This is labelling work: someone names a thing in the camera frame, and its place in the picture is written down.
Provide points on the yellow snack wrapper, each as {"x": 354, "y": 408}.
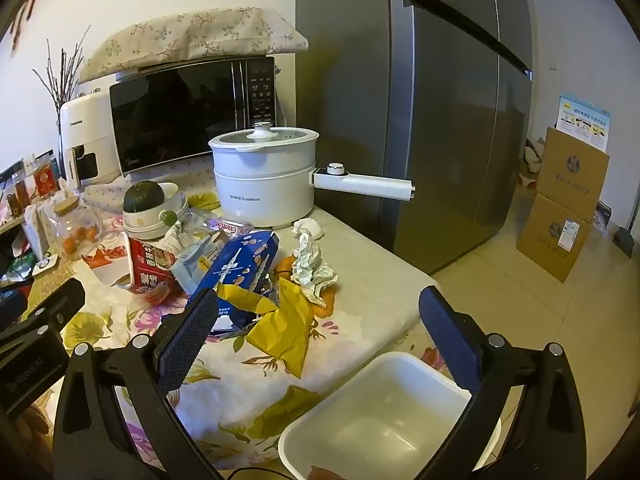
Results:
{"x": 285, "y": 330}

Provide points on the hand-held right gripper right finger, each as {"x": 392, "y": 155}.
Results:
{"x": 447, "y": 335}

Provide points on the orange peel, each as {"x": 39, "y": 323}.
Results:
{"x": 325, "y": 310}

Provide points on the white tissue ball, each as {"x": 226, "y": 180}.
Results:
{"x": 307, "y": 227}

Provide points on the floral cover cloth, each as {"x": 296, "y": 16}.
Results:
{"x": 200, "y": 35}

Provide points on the small green lime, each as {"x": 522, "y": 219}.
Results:
{"x": 167, "y": 218}

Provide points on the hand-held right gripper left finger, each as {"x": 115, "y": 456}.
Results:
{"x": 187, "y": 340}

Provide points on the dried bare branches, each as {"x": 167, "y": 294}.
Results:
{"x": 62, "y": 80}

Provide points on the white air fryer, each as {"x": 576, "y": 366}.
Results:
{"x": 87, "y": 125}

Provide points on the light blue carton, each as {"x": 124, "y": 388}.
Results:
{"x": 192, "y": 265}

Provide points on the small brown glass jar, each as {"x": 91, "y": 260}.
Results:
{"x": 20, "y": 195}

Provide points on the white electric cooking pot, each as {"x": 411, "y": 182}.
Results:
{"x": 265, "y": 185}

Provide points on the blue printed leaflet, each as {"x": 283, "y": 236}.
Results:
{"x": 585, "y": 120}

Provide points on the glass jar with oranges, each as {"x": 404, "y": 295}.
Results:
{"x": 75, "y": 232}

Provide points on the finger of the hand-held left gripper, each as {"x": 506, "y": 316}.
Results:
{"x": 62, "y": 302}

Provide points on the white plastic bin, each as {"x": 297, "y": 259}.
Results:
{"x": 380, "y": 410}

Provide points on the red instant noodle cup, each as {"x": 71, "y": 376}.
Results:
{"x": 150, "y": 272}

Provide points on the grey steel refrigerator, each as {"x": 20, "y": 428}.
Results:
{"x": 440, "y": 135}

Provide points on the white kitchen timer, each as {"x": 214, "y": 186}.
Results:
{"x": 46, "y": 266}

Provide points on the crumpled white paper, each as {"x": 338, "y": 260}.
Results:
{"x": 307, "y": 265}

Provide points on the blue cracker box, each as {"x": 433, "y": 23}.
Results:
{"x": 245, "y": 265}

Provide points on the white bowl with avocado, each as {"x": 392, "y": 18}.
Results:
{"x": 150, "y": 222}

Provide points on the cardboard box with round logo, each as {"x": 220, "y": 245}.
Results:
{"x": 572, "y": 170}

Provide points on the black microwave oven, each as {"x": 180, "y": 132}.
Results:
{"x": 175, "y": 115}

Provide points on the clear plastic bottle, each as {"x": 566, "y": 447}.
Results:
{"x": 225, "y": 225}

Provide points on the dark green pumpkin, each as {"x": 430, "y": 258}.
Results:
{"x": 141, "y": 197}

